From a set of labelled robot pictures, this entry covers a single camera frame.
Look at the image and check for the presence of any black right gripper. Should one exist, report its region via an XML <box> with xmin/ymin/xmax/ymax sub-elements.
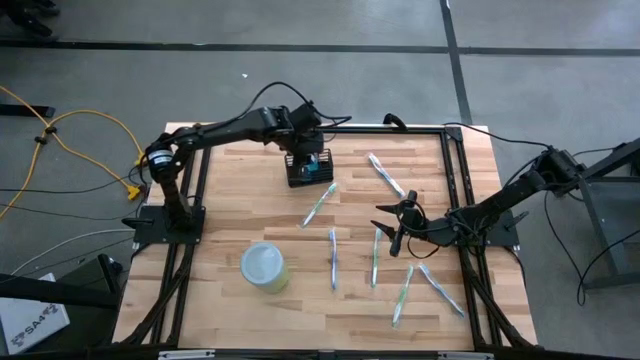
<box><xmin>370</xmin><ymin>189</ymin><xmax>444</xmax><ymax>258</ymax></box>

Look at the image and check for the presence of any black chair base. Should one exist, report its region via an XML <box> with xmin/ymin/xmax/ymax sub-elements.
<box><xmin>0</xmin><ymin>0</ymin><xmax>60</xmax><ymax>40</ymax></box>

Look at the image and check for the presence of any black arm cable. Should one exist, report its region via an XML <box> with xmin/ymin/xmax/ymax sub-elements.
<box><xmin>238</xmin><ymin>81</ymin><xmax>354</xmax><ymax>129</ymax></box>
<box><xmin>442</xmin><ymin>121</ymin><xmax>554</xmax><ymax>151</ymax></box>

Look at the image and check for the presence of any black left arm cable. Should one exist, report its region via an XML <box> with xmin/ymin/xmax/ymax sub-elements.
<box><xmin>238</xmin><ymin>81</ymin><xmax>354</xmax><ymax>129</ymax></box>

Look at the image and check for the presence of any black metal stand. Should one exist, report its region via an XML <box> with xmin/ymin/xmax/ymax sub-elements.
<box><xmin>574</xmin><ymin>137</ymin><xmax>640</xmax><ymax>291</ymax></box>

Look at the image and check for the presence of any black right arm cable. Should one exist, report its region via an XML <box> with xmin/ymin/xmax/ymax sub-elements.
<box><xmin>442</xmin><ymin>121</ymin><xmax>554</xmax><ymax>151</ymax></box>

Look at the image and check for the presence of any black floor case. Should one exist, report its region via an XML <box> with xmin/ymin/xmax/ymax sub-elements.
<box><xmin>0</xmin><ymin>253</ymin><xmax>125</xmax><ymax>310</ymax></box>

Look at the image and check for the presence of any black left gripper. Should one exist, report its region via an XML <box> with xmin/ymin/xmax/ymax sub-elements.
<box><xmin>285</xmin><ymin>103</ymin><xmax>329</xmax><ymax>174</ymax></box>

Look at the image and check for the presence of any green toothbrush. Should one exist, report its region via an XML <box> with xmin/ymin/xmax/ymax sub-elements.
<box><xmin>370</xmin><ymin>227</ymin><xmax>384</xmax><ymax>289</ymax></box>
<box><xmin>391</xmin><ymin>264</ymin><xmax>416</xmax><ymax>329</ymax></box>
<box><xmin>301</xmin><ymin>182</ymin><xmax>339</xmax><ymax>229</ymax></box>

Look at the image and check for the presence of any black metal table frame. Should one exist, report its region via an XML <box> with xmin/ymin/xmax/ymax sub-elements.
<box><xmin>112</xmin><ymin>124</ymin><xmax>539</xmax><ymax>351</ymax></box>

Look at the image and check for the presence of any black wire caddy basket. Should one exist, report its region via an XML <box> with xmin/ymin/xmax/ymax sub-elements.
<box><xmin>283</xmin><ymin>148</ymin><xmax>335</xmax><ymax>189</ymax></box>

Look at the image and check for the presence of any black floor bar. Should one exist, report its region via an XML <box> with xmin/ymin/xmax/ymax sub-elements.
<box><xmin>0</xmin><ymin>103</ymin><xmax>56</xmax><ymax>119</ymax></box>

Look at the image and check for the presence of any white printed box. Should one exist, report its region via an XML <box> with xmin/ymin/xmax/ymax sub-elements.
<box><xmin>0</xmin><ymin>272</ymin><xmax>71</xmax><ymax>356</ymax></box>

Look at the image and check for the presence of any green wipes canister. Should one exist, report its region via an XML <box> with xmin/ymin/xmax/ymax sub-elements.
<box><xmin>239</xmin><ymin>241</ymin><xmax>291</xmax><ymax>295</ymax></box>

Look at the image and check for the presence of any blue toothbrush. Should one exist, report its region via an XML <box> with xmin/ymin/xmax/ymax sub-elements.
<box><xmin>417</xmin><ymin>262</ymin><xmax>466</xmax><ymax>319</ymax></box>
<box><xmin>367</xmin><ymin>152</ymin><xmax>407</xmax><ymax>199</ymax></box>
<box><xmin>328</xmin><ymin>227</ymin><xmax>340</xmax><ymax>291</ymax></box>

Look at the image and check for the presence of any black curved table clamp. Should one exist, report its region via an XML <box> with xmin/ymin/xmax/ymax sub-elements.
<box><xmin>382</xmin><ymin>113</ymin><xmax>409</xmax><ymax>132</ymax></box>

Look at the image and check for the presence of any yellow extension cable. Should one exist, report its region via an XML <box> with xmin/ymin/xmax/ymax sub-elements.
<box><xmin>0</xmin><ymin>84</ymin><xmax>147</xmax><ymax>221</ymax></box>

